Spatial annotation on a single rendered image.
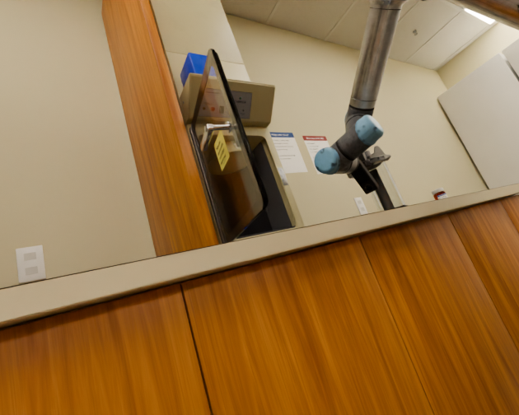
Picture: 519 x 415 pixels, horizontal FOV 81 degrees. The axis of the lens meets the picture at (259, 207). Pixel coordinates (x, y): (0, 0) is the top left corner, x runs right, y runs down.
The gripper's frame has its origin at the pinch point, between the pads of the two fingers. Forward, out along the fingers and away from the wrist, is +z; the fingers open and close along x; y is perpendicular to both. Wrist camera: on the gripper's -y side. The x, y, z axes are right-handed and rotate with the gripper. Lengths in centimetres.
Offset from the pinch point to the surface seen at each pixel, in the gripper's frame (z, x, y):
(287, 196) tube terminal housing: -26.9, 21.6, 0.8
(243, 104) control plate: -35, 18, 34
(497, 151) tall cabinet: 252, -31, 2
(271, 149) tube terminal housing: -24.6, 21.3, 19.5
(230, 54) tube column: -24, 22, 63
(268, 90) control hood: -26.4, 11.7, 37.2
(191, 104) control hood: -53, 23, 35
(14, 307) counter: -105, 11, -13
